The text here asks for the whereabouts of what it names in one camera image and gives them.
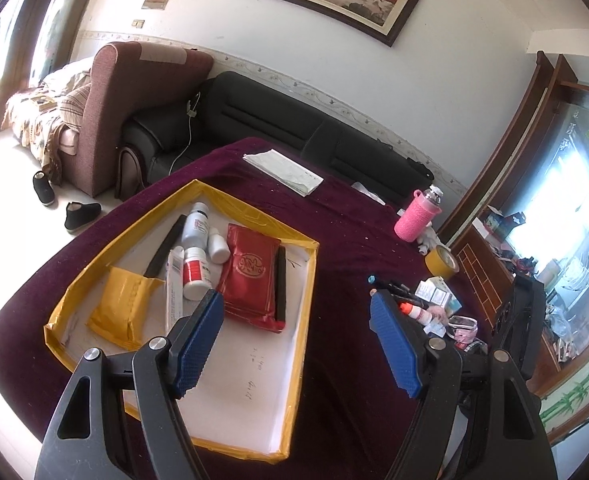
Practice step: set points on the black leather sofa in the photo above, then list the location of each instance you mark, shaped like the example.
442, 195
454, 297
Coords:
254, 115

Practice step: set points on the yellow taped cardboard tray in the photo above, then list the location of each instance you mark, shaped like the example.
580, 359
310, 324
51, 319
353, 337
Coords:
274, 400

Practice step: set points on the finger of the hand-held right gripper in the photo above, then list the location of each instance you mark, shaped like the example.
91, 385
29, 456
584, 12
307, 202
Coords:
524, 290

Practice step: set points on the patterned blanket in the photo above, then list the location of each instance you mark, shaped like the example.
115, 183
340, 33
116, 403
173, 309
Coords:
44, 105

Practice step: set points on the white medicine box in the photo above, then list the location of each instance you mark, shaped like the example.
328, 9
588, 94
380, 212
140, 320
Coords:
427, 290

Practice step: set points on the brown fabric armchair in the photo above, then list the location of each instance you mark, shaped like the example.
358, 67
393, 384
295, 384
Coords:
124, 95

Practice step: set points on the pink knitted bottle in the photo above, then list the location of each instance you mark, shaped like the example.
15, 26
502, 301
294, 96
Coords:
417, 212

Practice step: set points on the black marker red ends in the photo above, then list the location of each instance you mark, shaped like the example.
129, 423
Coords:
167, 245

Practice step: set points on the black cloth shoe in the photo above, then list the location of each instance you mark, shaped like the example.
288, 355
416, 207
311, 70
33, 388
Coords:
43, 189
82, 216

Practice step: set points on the pink pouch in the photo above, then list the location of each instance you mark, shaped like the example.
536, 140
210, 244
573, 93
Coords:
463, 330

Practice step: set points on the white box dark face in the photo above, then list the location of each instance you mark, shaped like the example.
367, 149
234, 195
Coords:
444, 287

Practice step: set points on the long white carton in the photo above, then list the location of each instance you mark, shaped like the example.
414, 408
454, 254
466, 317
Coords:
174, 285

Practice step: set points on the white bottle red label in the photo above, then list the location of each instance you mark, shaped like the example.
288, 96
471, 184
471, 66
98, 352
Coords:
197, 275

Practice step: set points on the large white medicine bottle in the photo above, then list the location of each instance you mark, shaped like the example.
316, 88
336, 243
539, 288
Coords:
197, 227

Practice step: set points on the yellow snack packet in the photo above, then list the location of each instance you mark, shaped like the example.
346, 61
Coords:
124, 310

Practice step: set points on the small white dropper bottle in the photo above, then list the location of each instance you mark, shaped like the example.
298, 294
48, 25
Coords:
218, 247

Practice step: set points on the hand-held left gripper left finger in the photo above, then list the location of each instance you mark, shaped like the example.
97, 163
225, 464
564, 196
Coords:
197, 345

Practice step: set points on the black marker blue end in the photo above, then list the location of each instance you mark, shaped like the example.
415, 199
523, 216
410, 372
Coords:
392, 286

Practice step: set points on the white glue bottle orange cap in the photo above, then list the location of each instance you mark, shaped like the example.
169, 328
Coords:
417, 314

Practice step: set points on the wooden cabinet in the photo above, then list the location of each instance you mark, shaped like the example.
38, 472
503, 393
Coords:
549, 185

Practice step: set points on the red foil packet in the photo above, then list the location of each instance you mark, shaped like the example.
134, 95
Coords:
249, 270

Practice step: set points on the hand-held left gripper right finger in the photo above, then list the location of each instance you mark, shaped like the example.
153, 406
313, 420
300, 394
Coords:
397, 345

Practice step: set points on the white crumpled tissue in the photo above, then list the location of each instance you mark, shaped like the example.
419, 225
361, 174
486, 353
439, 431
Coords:
428, 241

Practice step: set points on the brown tape roll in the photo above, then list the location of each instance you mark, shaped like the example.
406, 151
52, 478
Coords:
442, 262

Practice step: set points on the green and white box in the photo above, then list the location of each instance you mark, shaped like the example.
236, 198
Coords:
454, 304

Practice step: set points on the folded white papers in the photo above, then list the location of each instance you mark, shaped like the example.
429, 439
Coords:
284, 170

